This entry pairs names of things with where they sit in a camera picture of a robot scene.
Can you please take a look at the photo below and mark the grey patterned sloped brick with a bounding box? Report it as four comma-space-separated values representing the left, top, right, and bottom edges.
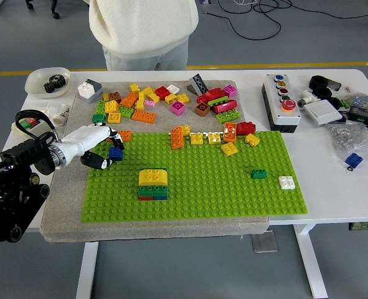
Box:
187, 74, 209, 96

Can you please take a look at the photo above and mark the magenta square brick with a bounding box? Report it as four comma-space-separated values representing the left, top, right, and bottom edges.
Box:
170, 101, 187, 116

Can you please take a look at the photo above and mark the orange long brick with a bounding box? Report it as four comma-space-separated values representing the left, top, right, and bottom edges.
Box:
130, 110, 157, 125
170, 126, 184, 151
110, 130, 132, 143
223, 122, 237, 143

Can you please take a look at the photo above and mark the clear bag of screws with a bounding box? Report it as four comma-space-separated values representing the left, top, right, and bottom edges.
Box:
325, 123, 368, 156

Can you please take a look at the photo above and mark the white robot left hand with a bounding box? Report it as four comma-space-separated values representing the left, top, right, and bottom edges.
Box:
60, 122, 125, 171

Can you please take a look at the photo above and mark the person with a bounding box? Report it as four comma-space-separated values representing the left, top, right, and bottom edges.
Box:
88, 0, 200, 72

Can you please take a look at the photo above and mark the blue square brick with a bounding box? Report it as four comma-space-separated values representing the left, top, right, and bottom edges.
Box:
108, 146, 124, 162
344, 152, 364, 168

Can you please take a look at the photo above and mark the black power adapter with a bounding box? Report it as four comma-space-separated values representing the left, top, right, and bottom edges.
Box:
347, 105, 368, 128

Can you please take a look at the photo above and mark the white pipe fitting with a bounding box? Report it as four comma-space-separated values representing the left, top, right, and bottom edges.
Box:
297, 90, 321, 108

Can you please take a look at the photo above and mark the green studded baseplate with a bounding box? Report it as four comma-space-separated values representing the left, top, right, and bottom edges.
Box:
80, 130, 309, 224

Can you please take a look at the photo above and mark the yellow curved brick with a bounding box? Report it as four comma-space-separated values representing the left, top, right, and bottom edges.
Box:
138, 168, 169, 187

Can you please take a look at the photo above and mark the red long brick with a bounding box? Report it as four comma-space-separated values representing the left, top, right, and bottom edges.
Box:
212, 99, 238, 115

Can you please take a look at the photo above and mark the black foam ring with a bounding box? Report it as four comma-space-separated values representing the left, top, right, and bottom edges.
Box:
309, 75, 331, 90
313, 87, 333, 99
326, 97, 343, 110

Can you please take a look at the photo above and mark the grey button control box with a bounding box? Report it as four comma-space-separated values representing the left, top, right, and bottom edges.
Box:
261, 74, 302, 133

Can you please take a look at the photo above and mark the black floor cable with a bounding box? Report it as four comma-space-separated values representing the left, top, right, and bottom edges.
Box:
202, 0, 368, 41

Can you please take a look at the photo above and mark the large red brick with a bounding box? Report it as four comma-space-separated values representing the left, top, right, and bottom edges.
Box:
196, 88, 227, 105

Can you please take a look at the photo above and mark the white bowl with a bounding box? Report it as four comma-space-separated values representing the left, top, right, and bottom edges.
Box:
24, 67, 72, 100

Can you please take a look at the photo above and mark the white switch plate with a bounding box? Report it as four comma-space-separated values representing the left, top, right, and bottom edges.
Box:
303, 100, 344, 126

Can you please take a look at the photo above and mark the beige switch box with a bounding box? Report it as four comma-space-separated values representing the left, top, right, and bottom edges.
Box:
11, 115, 54, 141

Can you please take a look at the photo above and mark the black office chair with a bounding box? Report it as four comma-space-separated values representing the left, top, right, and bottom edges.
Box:
24, 0, 62, 20

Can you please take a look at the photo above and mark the clear bag of parts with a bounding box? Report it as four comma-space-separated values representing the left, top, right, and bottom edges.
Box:
342, 92, 368, 113

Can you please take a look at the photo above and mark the brown square brick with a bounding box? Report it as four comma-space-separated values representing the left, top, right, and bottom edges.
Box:
194, 102, 210, 118

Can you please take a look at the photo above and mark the white plastic tube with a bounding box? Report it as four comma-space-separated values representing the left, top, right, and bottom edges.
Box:
52, 104, 72, 126

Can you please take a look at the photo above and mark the grey-brown mat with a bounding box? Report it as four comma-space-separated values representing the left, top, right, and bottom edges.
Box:
40, 80, 271, 244

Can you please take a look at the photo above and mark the white table leg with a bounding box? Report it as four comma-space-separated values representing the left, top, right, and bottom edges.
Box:
294, 224, 329, 299
76, 242, 99, 299

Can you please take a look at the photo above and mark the white square brick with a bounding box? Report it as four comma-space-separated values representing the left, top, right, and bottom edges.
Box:
278, 176, 296, 191
77, 80, 95, 99

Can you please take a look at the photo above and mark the grey black block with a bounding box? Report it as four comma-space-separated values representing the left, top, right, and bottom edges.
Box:
326, 77, 342, 92

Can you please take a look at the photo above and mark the red square brick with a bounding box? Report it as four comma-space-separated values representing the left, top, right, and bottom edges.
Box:
154, 86, 171, 101

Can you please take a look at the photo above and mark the lime flat brick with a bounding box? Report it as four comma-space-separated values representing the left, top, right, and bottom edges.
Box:
207, 96, 230, 107

